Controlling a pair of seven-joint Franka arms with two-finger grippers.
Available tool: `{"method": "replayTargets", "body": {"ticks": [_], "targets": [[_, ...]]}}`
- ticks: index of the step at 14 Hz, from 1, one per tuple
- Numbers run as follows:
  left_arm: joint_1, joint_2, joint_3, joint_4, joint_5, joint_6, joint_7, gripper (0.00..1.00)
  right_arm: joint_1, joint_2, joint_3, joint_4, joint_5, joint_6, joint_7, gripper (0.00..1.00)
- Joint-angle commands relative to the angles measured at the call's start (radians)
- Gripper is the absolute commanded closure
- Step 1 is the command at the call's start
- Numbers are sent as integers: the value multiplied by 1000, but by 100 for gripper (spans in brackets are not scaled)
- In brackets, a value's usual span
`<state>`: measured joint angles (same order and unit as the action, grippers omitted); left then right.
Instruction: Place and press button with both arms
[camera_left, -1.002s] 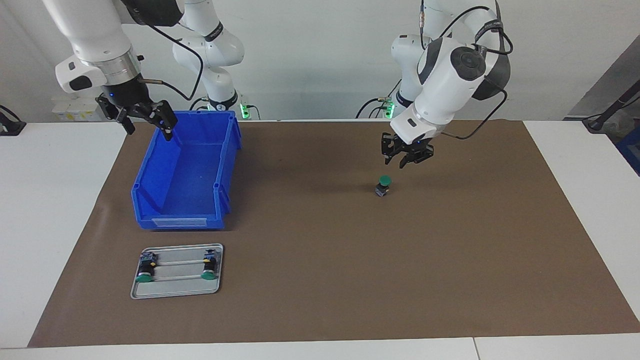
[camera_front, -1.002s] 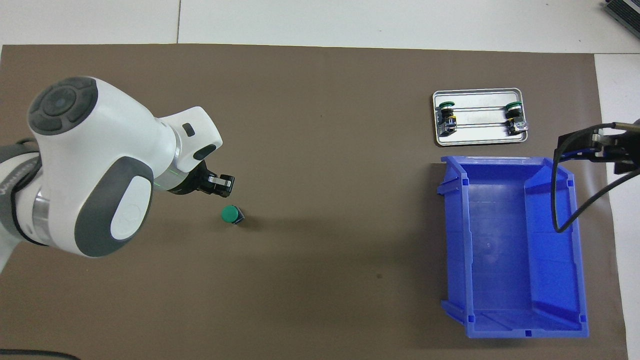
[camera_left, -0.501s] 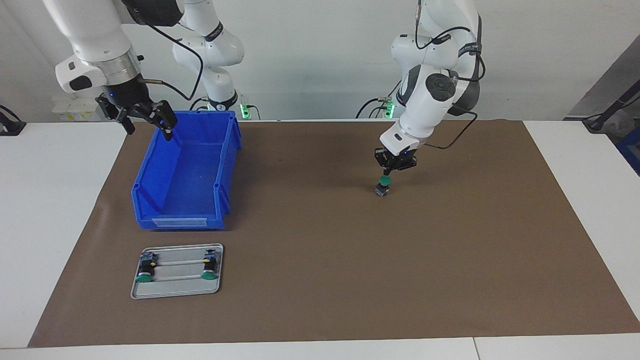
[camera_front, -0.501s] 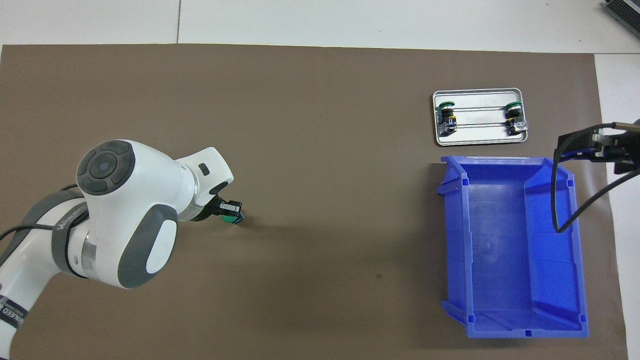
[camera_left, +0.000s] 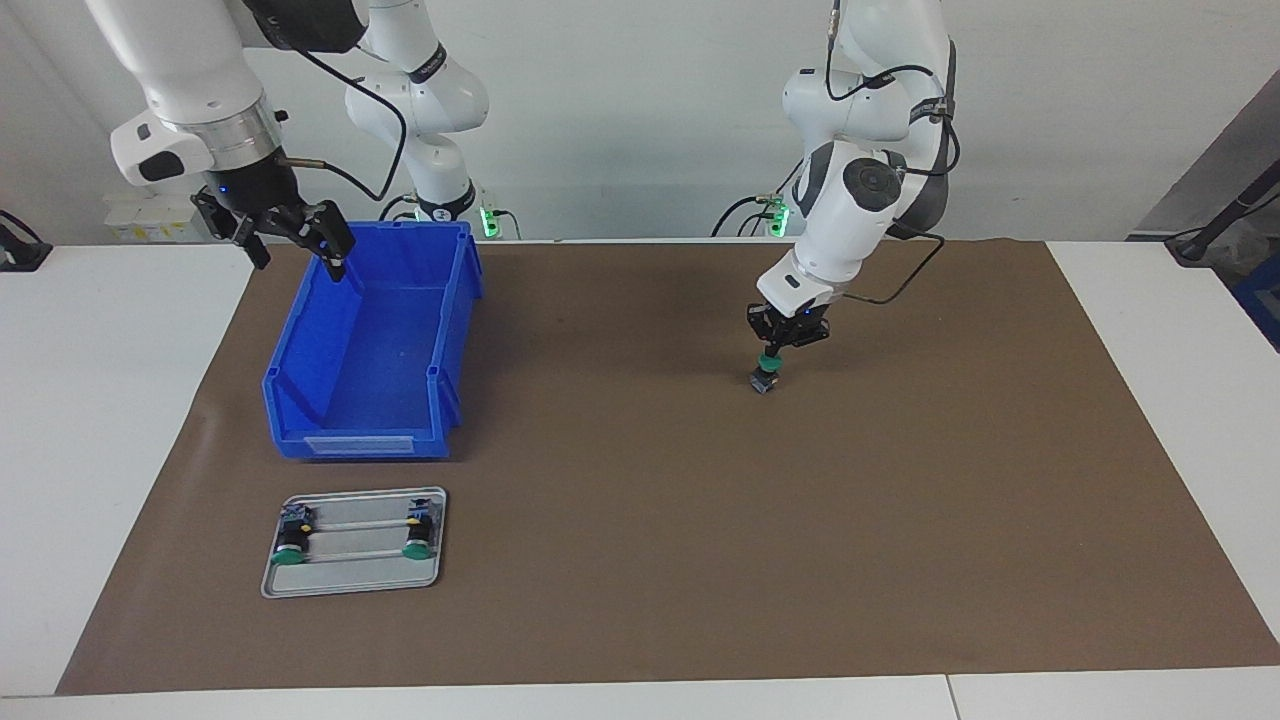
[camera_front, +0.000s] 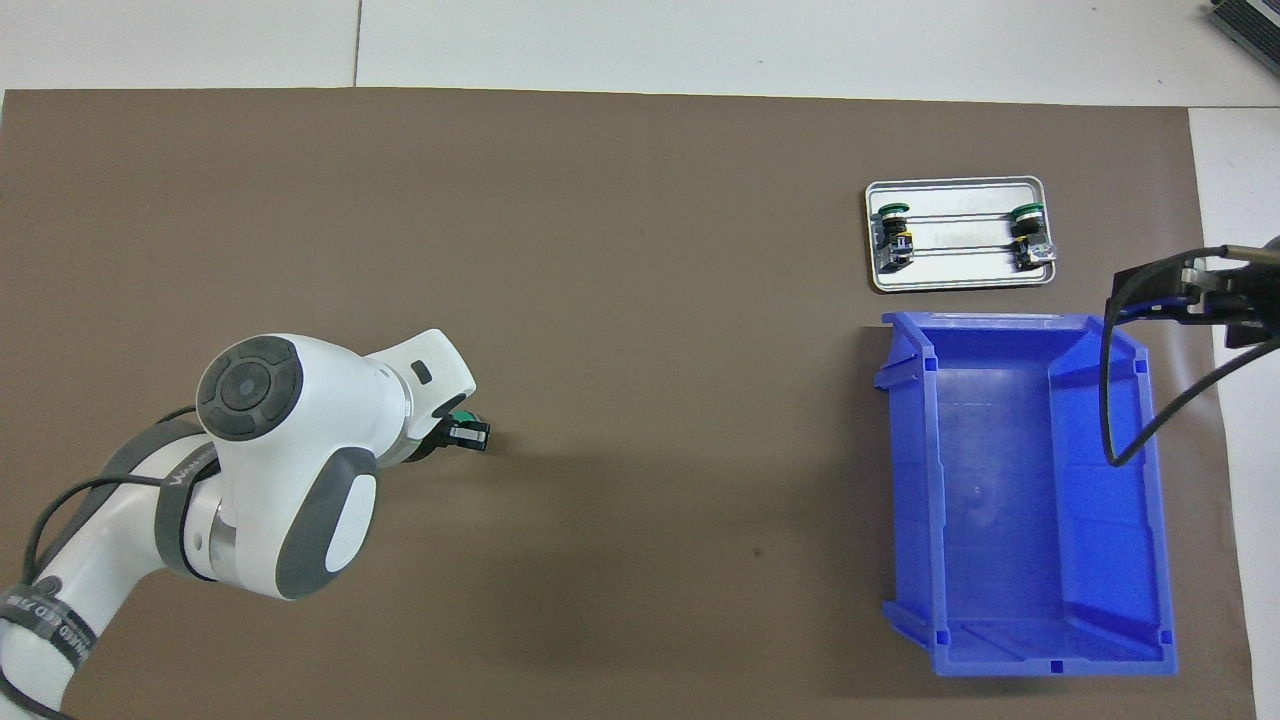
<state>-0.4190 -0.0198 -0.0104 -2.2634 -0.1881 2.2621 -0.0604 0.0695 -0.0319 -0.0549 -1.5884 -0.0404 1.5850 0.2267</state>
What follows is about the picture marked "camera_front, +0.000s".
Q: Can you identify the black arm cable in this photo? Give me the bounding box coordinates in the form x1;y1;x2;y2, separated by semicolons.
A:
1098;243;1280;469
22;405;221;601

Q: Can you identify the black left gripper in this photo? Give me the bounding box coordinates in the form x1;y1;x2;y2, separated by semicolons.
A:
403;420;453;467

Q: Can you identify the green push button switch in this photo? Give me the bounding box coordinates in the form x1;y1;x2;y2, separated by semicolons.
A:
1008;202;1058;273
445;408;491;453
876;200;917;272

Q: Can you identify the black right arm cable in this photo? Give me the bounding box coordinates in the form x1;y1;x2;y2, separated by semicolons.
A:
1098;243;1280;469

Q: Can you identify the silver metal tray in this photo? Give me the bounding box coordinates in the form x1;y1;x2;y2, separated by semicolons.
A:
865;177;1058;293

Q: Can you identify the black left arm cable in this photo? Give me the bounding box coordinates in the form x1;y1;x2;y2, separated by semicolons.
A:
22;405;221;601

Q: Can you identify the blue plastic bin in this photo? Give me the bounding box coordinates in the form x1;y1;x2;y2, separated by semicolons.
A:
873;311;1178;678

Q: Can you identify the dark grey ribbed device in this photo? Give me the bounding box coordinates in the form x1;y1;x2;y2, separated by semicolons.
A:
1205;0;1280;79

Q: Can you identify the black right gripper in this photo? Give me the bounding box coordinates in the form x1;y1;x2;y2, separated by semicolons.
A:
1106;240;1280;349

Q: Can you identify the brown table mat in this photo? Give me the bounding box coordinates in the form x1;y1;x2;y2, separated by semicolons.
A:
0;88;1256;720

